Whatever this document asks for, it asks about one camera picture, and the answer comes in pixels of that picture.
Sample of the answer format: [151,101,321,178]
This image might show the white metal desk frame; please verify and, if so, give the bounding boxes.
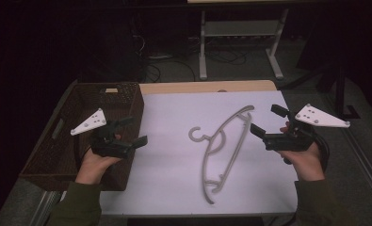
[198,8,290,81]

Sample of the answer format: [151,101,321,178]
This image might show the white table mat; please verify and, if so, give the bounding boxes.
[99,90,299,217]

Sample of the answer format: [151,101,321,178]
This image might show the black metal stand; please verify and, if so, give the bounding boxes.
[277,64,361,121]

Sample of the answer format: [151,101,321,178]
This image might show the black floor cables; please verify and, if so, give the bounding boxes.
[133,34,251,83]

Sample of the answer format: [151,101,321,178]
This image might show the person's left hand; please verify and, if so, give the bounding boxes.
[74,134,122,186]

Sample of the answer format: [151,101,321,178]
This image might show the grey plastic clothes hanger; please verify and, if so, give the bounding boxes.
[187,105,255,205]

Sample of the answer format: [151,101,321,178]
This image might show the dark brown woven basket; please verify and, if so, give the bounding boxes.
[19,82,145,192]

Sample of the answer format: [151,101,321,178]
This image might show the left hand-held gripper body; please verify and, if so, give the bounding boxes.
[70,107,136,159]

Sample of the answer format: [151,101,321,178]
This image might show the person's right hand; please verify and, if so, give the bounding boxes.
[277,121,327,183]

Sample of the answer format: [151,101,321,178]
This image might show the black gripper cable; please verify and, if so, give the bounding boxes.
[312,131,331,173]

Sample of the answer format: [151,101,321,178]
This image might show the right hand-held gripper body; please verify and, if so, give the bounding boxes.
[262,104,351,153]

